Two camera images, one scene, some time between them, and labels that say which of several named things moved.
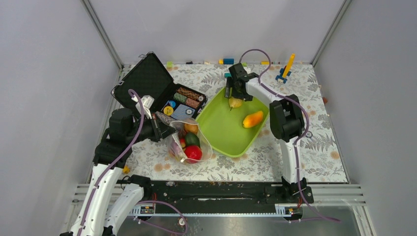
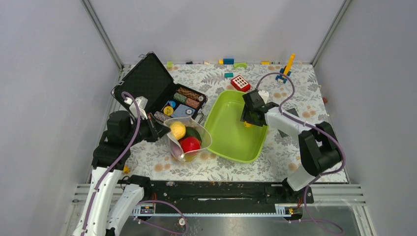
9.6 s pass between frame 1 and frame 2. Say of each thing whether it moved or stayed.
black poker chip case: stayed
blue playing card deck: stayed
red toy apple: moved
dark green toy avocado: moved
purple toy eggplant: stayed
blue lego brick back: stayed
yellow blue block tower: stayed
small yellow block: stayed
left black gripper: stayed
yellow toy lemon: moved
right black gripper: moved
